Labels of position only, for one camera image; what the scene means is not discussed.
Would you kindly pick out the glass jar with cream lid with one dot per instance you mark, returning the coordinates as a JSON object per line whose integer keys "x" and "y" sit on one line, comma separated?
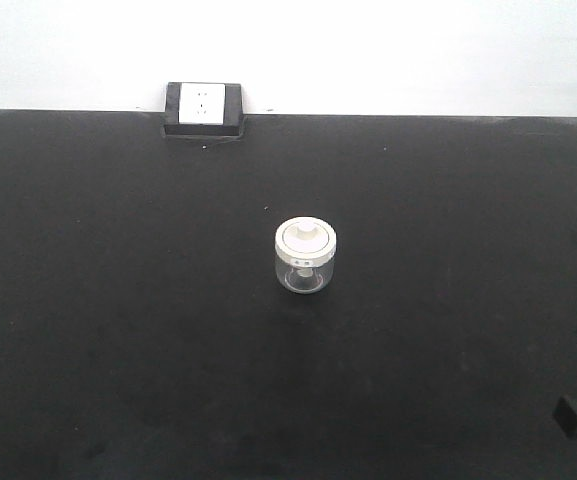
{"x": 305, "y": 249}

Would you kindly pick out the black white power socket box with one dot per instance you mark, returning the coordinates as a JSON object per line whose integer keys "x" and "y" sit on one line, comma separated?
{"x": 203, "y": 110}

